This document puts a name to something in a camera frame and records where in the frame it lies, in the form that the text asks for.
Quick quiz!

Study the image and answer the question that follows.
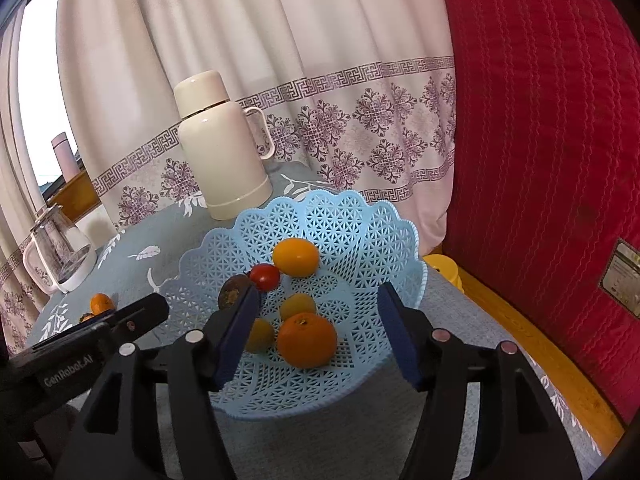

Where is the orange with stem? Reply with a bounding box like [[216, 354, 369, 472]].
[[90, 293, 117, 316]]

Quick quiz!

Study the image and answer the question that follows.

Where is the cream thermos flask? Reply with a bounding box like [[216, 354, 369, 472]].
[[173, 71, 275, 222]]

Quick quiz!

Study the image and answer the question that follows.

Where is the pale patterned curtain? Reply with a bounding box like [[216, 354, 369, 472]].
[[57, 0, 457, 256], [0, 10, 61, 356]]

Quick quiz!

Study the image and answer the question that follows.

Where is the red quilted mattress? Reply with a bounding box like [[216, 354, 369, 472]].
[[432, 0, 640, 426]]

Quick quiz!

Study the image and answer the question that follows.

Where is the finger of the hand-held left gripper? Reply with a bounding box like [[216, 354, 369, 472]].
[[107, 294, 170, 343]]

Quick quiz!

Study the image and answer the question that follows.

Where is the wooden bed frame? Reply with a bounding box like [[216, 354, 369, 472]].
[[430, 245, 626, 441]]

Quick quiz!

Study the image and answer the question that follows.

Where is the yellow plastic stool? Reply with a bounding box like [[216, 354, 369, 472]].
[[422, 254, 466, 291]]

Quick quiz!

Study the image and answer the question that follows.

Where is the wooden windowsill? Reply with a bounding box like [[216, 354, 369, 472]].
[[45, 170, 103, 221]]

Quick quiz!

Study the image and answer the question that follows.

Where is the blue plastic lattice basket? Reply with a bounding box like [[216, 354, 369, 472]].
[[159, 189, 429, 421]]

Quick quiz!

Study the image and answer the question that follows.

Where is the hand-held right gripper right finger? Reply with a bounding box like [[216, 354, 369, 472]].
[[377, 282, 583, 480]]

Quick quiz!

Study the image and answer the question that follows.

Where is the oval yellow-orange citrus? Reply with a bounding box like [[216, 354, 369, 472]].
[[272, 238, 321, 278]]

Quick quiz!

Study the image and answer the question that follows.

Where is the mattress label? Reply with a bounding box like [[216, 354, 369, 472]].
[[599, 238, 640, 318]]

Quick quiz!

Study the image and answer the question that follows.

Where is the small yellow-green fruit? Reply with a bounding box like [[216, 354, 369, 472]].
[[278, 293, 318, 322], [244, 317, 276, 354]]

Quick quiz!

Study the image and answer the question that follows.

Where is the glass kettle with white handle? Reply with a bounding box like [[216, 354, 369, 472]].
[[22, 203, 97, 295]]

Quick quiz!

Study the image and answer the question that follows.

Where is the pink bottle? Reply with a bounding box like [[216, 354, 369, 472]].
[[51, 132, 81, 177]]

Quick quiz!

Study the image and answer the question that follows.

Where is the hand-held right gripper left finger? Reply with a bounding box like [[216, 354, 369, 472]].
[[52, 285, 263, 480]]

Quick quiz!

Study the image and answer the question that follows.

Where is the round orange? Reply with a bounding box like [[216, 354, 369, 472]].
[[276, 312, 338, 368]]

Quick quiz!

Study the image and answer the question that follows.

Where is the red tomato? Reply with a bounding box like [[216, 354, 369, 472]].
[[249, 263, 282, 293]]

